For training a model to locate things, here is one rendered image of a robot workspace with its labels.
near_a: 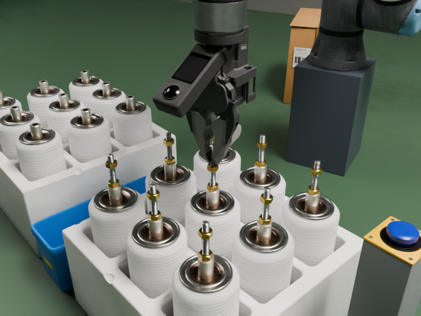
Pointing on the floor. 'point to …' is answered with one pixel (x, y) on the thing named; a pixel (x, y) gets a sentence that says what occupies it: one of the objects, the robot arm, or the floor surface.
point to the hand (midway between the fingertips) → (210, 157)
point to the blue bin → (48, 234)
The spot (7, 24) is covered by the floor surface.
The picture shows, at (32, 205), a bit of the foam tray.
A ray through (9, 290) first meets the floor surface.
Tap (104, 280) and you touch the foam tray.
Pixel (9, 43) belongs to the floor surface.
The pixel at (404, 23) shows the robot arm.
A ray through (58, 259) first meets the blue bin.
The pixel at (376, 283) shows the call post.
